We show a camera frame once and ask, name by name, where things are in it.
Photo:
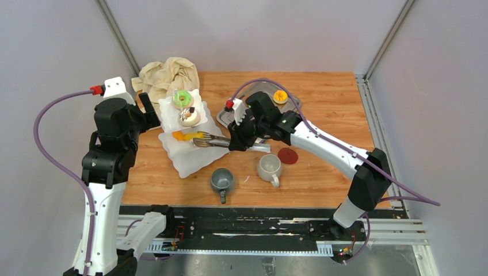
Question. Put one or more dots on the white ceramic mug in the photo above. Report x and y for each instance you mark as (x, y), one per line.
(269, 169)

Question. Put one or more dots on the orange fish pastry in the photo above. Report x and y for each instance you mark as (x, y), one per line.
(179, 136)

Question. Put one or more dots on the aluminium side rail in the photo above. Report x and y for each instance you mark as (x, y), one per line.
(402, 229)

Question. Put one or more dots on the white three-tier dessert stand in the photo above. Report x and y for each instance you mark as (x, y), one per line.
(177, 141)

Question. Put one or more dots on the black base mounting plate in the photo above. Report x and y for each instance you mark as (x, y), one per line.
(260, 231)

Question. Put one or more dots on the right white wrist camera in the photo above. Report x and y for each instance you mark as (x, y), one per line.
(239, 109)

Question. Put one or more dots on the beige crumpled cloth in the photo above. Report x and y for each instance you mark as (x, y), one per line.
(159, 80)

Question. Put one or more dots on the aluminium frame post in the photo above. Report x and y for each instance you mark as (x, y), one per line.
(389, 38)
(112, 24)

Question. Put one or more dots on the right aluminium frame post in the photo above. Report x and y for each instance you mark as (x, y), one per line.
(389, 38)

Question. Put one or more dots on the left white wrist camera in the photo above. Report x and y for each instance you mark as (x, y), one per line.
(116, 88)

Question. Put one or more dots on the yellow cake cube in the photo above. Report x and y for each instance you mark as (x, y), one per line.
(194, 136)

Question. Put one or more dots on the white chocolate donut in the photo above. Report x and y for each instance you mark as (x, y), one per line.
(189, 117)

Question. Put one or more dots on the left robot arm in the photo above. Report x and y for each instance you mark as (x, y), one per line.
(105, 168)

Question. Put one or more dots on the grey ceramic mug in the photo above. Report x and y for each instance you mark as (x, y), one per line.
(222, 182)

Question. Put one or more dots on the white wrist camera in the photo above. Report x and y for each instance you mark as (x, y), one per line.
(116, 88)
(239, 109)

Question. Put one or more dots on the yellow orange fruit tart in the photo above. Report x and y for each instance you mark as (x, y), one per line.
(280, 97)

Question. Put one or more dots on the red round coaster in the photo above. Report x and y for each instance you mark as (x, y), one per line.
(287, 156)

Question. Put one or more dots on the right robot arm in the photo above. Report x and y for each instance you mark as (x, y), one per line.
(368, 170)

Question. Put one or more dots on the metal tongs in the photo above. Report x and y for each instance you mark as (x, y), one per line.
(205, 139)

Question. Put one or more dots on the left aluminium frame post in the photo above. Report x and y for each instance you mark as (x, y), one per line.
(112, 24)

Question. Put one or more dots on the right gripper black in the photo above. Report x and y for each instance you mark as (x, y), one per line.
(238, 142)

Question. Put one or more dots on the green frosted donut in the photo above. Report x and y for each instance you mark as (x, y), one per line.
(182, 99)

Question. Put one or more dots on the stainless steel tray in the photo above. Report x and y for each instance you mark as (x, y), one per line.
(226, 118)

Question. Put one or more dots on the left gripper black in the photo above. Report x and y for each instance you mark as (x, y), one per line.
(148, 119)

